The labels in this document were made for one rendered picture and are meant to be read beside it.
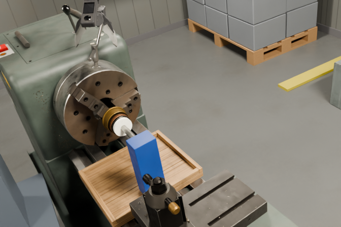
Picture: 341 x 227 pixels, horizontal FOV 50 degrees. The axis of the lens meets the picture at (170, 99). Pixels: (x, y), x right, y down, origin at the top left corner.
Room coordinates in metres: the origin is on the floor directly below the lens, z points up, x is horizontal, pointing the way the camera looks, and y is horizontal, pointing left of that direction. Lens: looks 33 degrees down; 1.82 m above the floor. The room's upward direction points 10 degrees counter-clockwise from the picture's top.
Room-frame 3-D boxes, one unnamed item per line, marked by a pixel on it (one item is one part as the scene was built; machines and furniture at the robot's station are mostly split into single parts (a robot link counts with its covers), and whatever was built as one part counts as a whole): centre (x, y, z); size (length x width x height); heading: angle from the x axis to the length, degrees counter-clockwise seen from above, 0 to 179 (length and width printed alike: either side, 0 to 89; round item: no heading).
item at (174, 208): (0.60, 0.04, 1.13); 0.04 x 0.02 x 0.02; 28
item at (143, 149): (0.91, 0.11, 1.00); 0.08 x 0.06 x 0.23; 118
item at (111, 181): (0.99, 0.16, 0.88); 0.36 x 0.30 x 0.04; 118
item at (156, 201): (0.65, 0.07, 1.13); 0.08 x 0.08 x 0.03
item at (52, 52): (1.55, 0.48, 1.06); 0.59 x 0.48 x 0.39; 28
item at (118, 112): (1.08, 0.20, 1.08); 0.09 x 0.09 x 0.09; 28
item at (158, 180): (0.65, 0.07, 1.17); 0.04 x 0.04 x 0.04
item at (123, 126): (0.98, 0.15, 1.08); 0.13 x 0.07 x 0.07; 28
